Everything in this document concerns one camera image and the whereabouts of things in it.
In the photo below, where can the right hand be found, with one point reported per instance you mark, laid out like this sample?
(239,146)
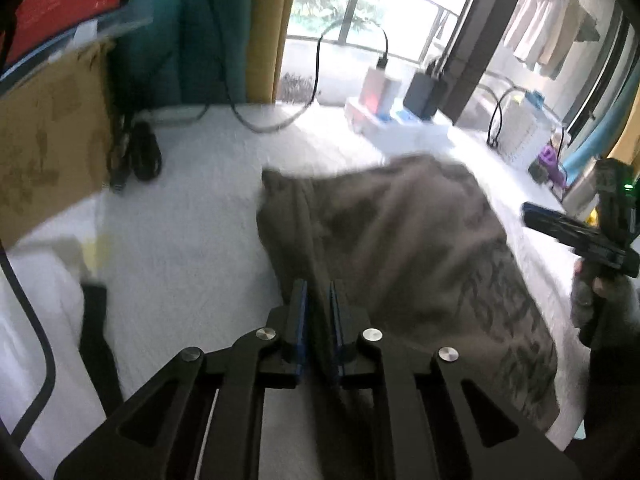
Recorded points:
(617,299)

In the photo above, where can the white power strip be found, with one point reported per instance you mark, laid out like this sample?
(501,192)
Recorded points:
(399,132)

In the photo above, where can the yellow curtain left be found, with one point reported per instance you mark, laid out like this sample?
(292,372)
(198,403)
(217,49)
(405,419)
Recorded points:
(268,26)

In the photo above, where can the stainless steel tumbler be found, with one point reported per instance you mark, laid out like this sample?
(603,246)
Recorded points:
(581,193)

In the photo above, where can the teal curtain left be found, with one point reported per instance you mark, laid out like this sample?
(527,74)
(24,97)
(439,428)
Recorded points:
(185,52)

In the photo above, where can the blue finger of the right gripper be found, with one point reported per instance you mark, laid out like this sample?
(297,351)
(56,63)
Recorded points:
(561,227)

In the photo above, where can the white folded cloth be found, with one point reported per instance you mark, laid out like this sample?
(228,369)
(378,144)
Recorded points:
(48,401)

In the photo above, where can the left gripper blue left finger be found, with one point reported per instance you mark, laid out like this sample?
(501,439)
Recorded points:
(287,353)

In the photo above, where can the white perforated basket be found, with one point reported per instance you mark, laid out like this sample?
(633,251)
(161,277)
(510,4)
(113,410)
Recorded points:
(524,133)

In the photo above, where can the yellow curtain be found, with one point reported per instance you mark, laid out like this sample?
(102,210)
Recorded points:
(268,26)
(627,148)

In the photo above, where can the white charger adapter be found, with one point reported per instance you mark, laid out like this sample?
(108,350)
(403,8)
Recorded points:
(379,92)

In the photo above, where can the brown cardboard box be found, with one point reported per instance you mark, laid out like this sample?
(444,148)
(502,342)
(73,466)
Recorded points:
(56,130)

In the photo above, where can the dark grey t-shirt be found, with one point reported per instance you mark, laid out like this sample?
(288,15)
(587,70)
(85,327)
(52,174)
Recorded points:
(417,245)

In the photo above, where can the blue cap in basket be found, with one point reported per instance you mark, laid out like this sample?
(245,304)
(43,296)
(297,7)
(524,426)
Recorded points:
(533,100)

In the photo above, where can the hanging pink clothes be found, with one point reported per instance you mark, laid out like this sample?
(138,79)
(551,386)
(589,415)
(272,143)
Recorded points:
(541,33)

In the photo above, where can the black charger adapter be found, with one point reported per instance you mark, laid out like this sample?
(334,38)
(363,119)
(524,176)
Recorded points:
(424,95)

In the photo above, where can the red screen tablet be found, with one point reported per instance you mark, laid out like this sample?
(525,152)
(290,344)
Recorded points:
(60,0)

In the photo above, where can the purple toy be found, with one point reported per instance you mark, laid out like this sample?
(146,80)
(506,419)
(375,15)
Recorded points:
(548,160)

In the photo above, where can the yellow curtain right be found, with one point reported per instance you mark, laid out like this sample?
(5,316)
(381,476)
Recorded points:
(627,148)

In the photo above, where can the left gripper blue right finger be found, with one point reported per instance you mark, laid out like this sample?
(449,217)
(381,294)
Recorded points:
(348,321)

